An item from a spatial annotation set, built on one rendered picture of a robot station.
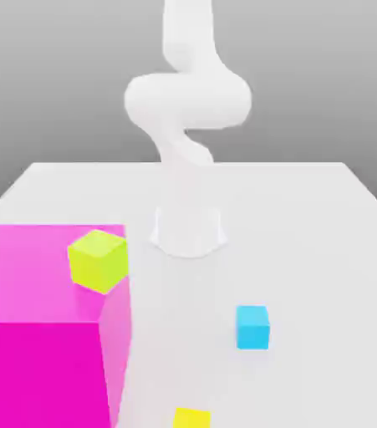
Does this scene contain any small lime green cube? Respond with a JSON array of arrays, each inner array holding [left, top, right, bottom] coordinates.
[[67, 229, 130, 295]]

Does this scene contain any small blue cube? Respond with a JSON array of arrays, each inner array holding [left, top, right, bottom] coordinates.
[[235, 304, 271, 351]]

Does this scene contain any small yellow cube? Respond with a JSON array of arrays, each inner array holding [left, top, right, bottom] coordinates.
[[172, 406, 212, 428]]

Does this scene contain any large magenta box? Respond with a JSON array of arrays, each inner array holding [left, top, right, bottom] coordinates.
[[0, 224, 133, 428]]

